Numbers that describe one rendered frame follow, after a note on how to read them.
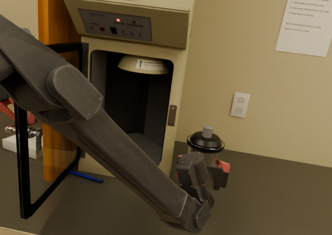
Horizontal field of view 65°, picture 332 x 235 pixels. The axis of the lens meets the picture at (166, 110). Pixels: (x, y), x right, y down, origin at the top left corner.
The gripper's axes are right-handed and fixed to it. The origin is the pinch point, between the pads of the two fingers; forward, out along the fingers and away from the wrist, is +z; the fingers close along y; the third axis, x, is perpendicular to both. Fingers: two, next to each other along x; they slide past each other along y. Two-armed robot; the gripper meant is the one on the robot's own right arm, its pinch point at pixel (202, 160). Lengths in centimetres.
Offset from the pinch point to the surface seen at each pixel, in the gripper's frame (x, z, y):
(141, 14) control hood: -38.1, -2.7, 21.4
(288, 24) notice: -43, 50, -29
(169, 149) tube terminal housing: 1.9, 7.3, 10.6
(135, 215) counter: 16.3, -9.0, 16.6
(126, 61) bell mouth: -24.0, 10.7, 28.0
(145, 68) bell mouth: -22.8, 9.1, 21.6
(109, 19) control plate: -36.0, -0.7, 30.2
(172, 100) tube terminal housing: -14.7, 7.3, 11.6
